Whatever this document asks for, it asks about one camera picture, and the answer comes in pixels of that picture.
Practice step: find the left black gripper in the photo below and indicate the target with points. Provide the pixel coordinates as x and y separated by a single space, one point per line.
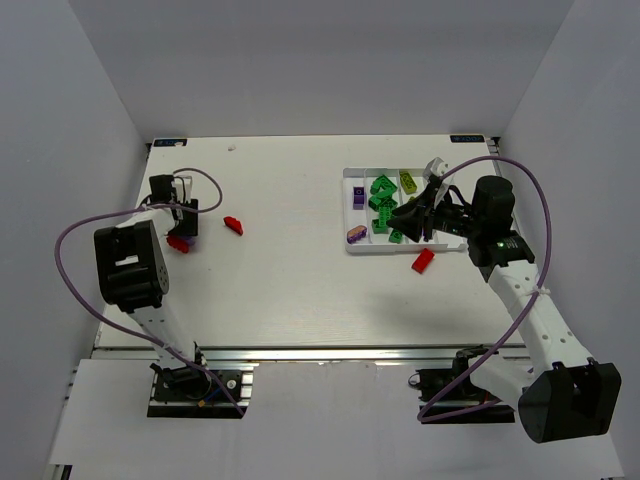
187 218

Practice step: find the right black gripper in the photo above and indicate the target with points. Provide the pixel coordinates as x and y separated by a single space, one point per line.
427 215

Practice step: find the lime and green lego stack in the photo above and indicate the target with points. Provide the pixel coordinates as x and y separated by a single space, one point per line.
407 182

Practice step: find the green long lego plate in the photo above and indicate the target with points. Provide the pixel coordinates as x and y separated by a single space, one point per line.
384 215

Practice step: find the green lego brick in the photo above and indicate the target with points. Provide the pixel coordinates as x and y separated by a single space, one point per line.
396 237

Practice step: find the green square lego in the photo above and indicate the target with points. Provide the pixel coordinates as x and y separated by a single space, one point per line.
377 228

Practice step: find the red rectangular lego brick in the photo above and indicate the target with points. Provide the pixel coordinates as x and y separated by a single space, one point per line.
423 260

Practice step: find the red curved lego brick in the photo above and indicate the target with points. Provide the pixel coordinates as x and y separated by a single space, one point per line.
178 244

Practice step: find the red small lego piece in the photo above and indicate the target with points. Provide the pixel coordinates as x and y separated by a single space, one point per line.
234 225

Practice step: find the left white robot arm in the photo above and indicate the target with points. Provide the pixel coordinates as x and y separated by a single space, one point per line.
132 271

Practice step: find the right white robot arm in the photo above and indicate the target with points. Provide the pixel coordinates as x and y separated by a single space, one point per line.
567 393

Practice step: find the white divided tray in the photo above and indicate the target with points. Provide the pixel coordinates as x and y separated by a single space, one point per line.
374 244

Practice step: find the left blue table sticker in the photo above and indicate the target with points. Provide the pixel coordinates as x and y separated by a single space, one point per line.
169 142

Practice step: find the blue table sticker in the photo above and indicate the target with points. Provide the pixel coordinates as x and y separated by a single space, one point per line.
169 142
467 138

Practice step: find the right blue table sticker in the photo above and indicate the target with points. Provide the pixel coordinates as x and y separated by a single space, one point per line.
467 138

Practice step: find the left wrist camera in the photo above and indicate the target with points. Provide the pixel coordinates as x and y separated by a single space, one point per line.
182 185

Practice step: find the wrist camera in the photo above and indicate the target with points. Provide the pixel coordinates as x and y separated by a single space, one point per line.
182 185
435 172

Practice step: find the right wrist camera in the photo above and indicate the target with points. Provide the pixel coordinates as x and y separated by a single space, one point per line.
435 172

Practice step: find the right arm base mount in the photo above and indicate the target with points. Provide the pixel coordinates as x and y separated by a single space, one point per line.
466 403

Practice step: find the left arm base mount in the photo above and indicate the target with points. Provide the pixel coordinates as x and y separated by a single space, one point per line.
185 393

